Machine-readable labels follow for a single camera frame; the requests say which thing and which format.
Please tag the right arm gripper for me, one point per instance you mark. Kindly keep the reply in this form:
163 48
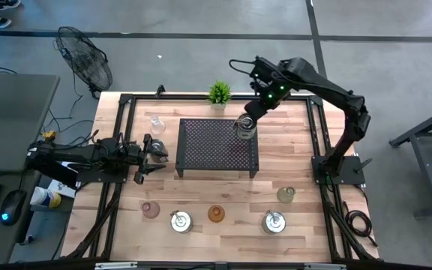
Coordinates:
255 108

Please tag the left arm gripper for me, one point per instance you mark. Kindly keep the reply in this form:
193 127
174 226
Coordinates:
141 155

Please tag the silver tin candle with tag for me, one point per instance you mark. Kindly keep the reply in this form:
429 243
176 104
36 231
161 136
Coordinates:
245 133
181 222
274 222
159 148

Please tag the clear glass candle holder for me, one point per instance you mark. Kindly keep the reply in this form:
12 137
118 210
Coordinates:
157 126

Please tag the pink glass candle holder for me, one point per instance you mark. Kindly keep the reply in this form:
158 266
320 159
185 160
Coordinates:
150 210

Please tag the amber glass candle holder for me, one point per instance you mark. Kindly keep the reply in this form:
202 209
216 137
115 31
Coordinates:
216 213

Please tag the green glass candle holder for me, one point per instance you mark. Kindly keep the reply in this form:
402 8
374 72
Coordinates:
285 195

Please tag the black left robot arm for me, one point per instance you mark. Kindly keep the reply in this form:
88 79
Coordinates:
84 155

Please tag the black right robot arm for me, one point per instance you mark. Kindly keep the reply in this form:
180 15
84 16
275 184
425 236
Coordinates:
328 88

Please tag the small green potted plant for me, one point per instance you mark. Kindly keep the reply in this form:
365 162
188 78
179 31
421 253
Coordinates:
219 93

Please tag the black perforated metal shelf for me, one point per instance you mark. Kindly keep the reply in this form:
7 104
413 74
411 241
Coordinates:
208 150

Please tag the white paper box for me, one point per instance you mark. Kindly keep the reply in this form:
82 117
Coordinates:
62 188

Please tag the yellow power plug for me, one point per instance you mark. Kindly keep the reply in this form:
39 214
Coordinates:
49 135

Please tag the white wipes canister yellow lid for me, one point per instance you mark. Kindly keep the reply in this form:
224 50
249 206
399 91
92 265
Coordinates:
45 197

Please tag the black floor fan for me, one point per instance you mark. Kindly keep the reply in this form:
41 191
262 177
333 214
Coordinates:
88 63

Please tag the black computer mouse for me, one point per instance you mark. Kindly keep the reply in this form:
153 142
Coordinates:
12 206

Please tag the grey side table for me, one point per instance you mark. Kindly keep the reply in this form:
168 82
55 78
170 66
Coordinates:
9 120

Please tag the black aluminium table frame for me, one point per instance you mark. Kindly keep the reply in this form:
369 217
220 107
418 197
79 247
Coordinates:
171 97

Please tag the silver metal bracket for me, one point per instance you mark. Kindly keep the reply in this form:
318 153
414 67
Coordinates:
114 266
324 266

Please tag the grey metal table frame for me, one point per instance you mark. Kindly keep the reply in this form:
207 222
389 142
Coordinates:
431 180

